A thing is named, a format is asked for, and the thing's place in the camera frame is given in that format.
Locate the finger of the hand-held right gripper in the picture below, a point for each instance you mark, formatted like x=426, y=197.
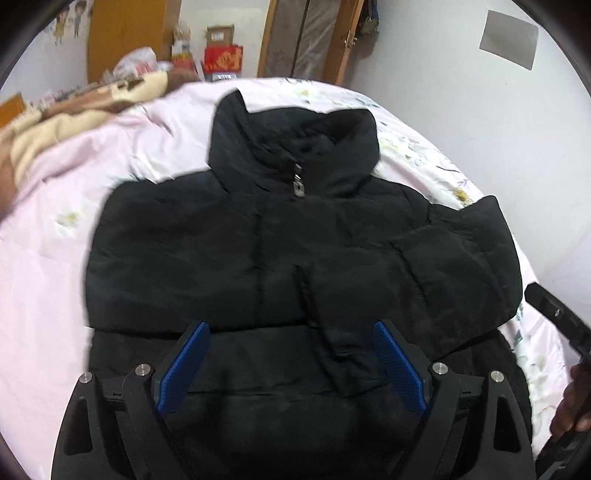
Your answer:
x=556, y=316

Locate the cartoon wall poster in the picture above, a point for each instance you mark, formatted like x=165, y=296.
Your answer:
x=69, y=21

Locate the yellow red snack box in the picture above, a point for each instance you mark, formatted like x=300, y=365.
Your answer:
x=182, y=50

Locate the person's right hand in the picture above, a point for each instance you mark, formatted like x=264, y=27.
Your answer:
x=575, y=401

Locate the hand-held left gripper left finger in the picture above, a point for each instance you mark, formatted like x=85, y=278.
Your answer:
x=183, y=365

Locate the red gift box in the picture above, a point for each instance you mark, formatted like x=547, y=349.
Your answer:
x=223, y=60

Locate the pink floral bed cover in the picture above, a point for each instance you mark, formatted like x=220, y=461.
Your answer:
x=51, y=277

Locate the wooden wardrobe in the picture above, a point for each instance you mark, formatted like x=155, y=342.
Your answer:
x=134, y=27

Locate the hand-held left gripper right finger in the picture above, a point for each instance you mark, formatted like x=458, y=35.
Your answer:
x=400, y=365

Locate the wooden door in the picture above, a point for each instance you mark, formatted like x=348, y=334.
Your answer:
x=300, y=37

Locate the white plastic bag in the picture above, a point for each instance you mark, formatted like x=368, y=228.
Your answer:
x=136, y=62

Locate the black puffer jacket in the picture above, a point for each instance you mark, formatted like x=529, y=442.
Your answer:
x=258, y=258

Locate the brown beige fleece blanket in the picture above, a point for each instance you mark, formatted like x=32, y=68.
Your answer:
x=69, y=121

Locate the hanging patterned bag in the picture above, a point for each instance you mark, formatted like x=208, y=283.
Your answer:
x=371, y=18

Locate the grey paper sheet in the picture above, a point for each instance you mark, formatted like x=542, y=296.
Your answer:
x=509, y=39

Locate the cardboard box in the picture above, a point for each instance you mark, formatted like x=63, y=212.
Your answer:
x=219, y=34

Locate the wooden headboard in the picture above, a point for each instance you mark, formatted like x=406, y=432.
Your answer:
x=10, y=110

